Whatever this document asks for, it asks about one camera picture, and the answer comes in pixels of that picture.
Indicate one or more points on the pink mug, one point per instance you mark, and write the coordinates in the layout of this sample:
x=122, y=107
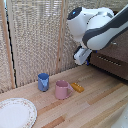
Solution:
x=61, y=90

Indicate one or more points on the white patterned plate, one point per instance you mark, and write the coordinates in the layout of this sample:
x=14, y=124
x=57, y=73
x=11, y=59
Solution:
x=15, y=113

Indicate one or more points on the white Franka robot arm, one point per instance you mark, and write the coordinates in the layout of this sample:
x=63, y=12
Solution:
x=100, y=28

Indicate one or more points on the orange yellow toy bread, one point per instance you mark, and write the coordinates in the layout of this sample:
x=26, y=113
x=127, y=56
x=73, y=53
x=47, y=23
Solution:
x=77, y=87

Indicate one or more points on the blue mug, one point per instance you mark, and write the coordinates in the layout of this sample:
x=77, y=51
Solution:
x=43, y=82

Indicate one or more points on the bamboo blind screen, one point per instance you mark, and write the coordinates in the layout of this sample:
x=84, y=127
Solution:
x=30, y=40

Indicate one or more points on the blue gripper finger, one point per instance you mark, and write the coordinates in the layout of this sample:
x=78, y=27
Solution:
x=87, y=61

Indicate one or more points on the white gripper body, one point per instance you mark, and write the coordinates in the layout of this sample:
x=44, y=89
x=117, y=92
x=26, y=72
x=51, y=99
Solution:
x=81, y=55

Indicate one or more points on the brown fabric-front drawer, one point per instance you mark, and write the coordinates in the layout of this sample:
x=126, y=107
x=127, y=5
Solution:
x=120, y=45
x=111, y=68

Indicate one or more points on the dark wooden drawer cabinet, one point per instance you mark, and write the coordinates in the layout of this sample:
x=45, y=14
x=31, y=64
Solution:
x=100, y=65

